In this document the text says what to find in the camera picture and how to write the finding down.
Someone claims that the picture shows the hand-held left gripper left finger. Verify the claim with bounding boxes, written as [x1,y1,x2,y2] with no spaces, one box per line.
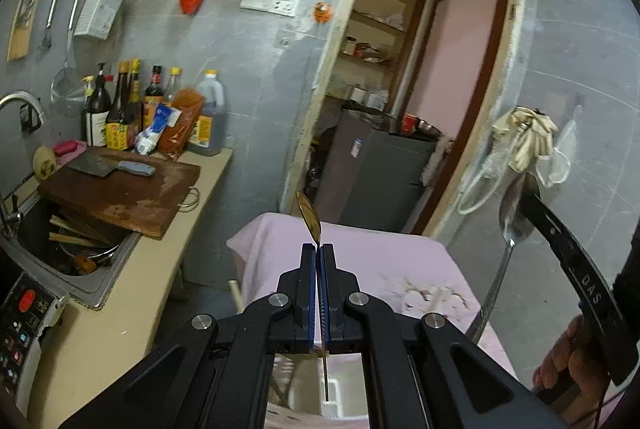
[60,243,320,429]

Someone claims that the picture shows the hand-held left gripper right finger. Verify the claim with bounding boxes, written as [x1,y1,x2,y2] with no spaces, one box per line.
[320,243,566,429]

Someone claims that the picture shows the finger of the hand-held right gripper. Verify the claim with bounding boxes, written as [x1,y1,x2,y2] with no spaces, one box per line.
[517,173,574,263]

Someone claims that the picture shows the large metal spoon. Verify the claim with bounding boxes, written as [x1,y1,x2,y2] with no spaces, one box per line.
[465,173,540,344]

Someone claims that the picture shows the small metal spoon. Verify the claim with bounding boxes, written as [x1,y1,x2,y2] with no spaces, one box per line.
[295,190,332,402]

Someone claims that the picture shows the white utensil holder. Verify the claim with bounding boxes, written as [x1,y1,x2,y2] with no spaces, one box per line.
[267,351,372,429]

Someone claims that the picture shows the wooden utensils in sink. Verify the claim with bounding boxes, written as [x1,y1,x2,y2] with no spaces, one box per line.
[48,214,108,250]

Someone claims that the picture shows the person's right hand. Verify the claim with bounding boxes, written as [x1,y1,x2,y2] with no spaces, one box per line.
[531,314,613,427]

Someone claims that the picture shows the pink tablecloth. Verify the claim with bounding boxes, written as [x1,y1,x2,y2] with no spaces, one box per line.
[226,212,518,429]

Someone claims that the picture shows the clear plastic bag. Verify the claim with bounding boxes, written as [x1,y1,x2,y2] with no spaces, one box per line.
[537,106,583,189]

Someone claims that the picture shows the wooden chopstick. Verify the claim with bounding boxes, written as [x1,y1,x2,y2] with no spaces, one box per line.
[270,354,296,410]
[228,280,247,314]

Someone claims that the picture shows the beige hanging cloth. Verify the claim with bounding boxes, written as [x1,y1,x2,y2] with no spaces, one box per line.
[492,106,558,172]

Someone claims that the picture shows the grey hanging cloth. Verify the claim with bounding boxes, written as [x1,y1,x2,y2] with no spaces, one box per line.
[422,136,456,187]

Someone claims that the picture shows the grey small refrigerator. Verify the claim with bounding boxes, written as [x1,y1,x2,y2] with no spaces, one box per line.
[315,109,441,232]

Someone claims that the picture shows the beige kitchen counter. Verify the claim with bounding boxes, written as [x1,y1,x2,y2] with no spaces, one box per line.
[25,146,235,429]

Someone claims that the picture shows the large dark oil jug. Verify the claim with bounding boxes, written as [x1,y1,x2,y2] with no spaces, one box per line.
[187,69,230,157]

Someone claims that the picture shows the orange snack packet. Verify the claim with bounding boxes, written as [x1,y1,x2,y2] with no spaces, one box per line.
[157,88,207,160]

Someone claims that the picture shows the wooden cutting board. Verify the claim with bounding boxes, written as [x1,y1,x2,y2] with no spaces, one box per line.
[37,153,202,240]

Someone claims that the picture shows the steel kitchen sink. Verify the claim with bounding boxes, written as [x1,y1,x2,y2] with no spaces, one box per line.
[0,194,143,310]

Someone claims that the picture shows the metal pot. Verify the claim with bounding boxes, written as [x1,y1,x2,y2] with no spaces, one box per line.
[57,236,123,272]

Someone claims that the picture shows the blue white packet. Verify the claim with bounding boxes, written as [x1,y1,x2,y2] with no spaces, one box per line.
[135,103,182,156]

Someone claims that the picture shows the clear bottle yellow cap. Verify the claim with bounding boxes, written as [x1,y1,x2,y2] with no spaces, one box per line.
[164,67,182,107]

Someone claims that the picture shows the dark bottle red label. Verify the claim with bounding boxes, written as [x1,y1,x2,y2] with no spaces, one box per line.
[143,65,165,130]

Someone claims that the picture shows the dark bottle yellow label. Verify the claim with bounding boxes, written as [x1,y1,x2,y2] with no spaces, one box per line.
[105,62,132,151]

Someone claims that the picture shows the wooden storage shelf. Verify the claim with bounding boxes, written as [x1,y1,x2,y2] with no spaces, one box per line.
[330,0,426,110]

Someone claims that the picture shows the slim dark sauce bottle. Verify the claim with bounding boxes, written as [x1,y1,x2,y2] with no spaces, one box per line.
[127,58,146,135]

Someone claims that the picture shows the dark bottle with pump top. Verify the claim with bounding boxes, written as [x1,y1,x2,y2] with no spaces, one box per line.
[81,63,112,147]

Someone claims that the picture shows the white induction cooker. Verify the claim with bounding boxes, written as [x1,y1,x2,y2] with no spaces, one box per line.
[0,271,71,415]

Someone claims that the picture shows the metal mesh strainer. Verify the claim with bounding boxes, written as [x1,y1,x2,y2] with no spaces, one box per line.
[50,0,86,117]

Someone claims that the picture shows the metal faucet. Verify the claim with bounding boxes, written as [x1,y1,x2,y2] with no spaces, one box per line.
[0,92,46,130]

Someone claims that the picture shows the hanging metal spatula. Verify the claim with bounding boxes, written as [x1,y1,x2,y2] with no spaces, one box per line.
[39,0,62,52]

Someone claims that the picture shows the hanging wooden board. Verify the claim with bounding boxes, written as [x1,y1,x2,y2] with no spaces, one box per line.
[6,0,56,62]

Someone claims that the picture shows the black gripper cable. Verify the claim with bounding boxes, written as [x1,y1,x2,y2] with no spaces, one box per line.
[595,386,610,429]

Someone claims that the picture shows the pink door with brown frame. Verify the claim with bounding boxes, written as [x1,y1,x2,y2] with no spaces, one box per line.
[400,0,508,235]

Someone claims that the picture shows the light wooden door frame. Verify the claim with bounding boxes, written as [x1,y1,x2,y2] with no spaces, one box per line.
[280,0,528,240]

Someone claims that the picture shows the cleaver with grey handle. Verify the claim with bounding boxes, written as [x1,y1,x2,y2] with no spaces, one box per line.
[65,153,157,180]

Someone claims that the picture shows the white wall socket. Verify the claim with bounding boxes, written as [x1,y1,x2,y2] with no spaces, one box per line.
[240,0,303,17]

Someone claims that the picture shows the white plastic wall basket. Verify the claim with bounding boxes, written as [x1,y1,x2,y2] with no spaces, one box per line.
[74,0,124,41]

